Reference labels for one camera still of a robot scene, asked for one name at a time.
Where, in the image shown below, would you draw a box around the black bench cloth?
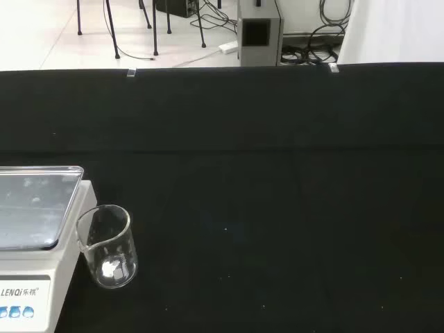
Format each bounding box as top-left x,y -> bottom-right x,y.
0,62 -> 444,333

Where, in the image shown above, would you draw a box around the grey equipment box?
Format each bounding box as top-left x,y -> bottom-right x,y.
237,0 -> 286,67

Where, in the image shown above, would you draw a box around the white power strip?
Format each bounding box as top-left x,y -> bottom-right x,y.
218,40 -> 240,55

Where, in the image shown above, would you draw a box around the black tripod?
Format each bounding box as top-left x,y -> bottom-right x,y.
76,0 -> 153,60
151,0 -> 208,57

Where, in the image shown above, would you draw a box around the black equipment case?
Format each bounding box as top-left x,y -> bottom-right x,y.
155,0 -> 206,19

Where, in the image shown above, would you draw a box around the pale board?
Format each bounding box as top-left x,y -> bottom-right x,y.
336,0 -> 444,66

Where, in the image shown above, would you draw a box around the white power strip cable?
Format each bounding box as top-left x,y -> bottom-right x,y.
171,48 -> 223,68

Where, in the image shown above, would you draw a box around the coiled black cable bundle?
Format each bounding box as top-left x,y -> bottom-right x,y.
280,44 -> 338,66

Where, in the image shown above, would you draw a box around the thin grey floor cable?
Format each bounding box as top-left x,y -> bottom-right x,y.
102,0 -> 156,62

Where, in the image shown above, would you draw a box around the black floor cables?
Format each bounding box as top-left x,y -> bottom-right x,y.
189,0 -> 241,34

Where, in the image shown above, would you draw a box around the hanging grey cable bundle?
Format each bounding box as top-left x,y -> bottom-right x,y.
307,0 -> 355,48

